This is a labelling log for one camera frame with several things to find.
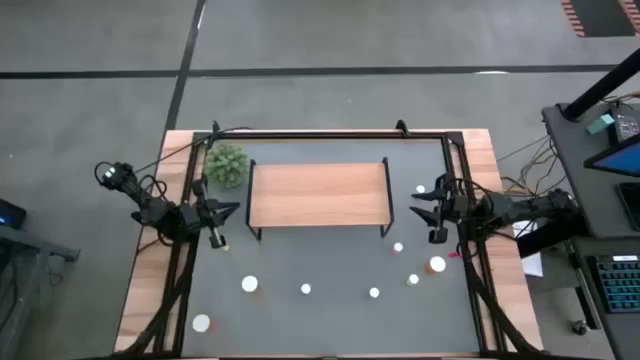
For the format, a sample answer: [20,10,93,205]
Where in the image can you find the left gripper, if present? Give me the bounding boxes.
[177,178,241,251]

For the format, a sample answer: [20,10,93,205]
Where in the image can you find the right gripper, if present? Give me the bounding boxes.
[408,174,472,244]

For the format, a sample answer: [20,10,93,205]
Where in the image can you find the wooden shelf black metal legs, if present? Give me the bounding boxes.
[244,157,396,242]

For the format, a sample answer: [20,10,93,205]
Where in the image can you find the green potted plant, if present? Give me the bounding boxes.
[203,143,250,190]

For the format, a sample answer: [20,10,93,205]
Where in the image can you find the white paper sheet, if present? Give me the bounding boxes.
[510,219,545,279]

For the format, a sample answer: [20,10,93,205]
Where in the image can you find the grey desk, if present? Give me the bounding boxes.
[541,102,640,360]

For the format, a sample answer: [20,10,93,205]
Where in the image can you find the teal box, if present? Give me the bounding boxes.
[585,113,616,136]

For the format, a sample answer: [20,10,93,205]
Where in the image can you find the grey bench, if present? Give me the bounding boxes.
[0,224,81,360]

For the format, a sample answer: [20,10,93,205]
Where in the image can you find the blue screen monitor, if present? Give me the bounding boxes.
[583,132,640,179]

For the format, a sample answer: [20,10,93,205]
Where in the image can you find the black pad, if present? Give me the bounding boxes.
[615,182,640,232]

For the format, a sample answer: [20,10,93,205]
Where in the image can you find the black keyboard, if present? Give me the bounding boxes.
[594,254,640,315]

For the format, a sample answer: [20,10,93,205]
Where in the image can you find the black pole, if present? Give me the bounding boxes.
[562,47,640,121]

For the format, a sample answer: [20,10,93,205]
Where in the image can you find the black electronic device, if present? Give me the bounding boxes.
[610,110,640,144]

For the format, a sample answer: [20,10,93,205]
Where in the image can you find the dark device blue light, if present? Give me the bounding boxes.
[0,198,28,231]

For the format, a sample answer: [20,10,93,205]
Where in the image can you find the black mat striped border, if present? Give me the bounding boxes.
[559,0,640,39]

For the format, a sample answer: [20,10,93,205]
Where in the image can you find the thick black cable loop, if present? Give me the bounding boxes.
[449,175,501,224]

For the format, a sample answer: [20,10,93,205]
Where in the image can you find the thin black cable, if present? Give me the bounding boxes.
[132,125,254,176]

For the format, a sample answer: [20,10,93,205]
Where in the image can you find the thin floor cable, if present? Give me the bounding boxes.
[494,134,564,196]

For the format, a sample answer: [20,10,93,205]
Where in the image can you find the black metal table frame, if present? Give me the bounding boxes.
[114,119,551,360]

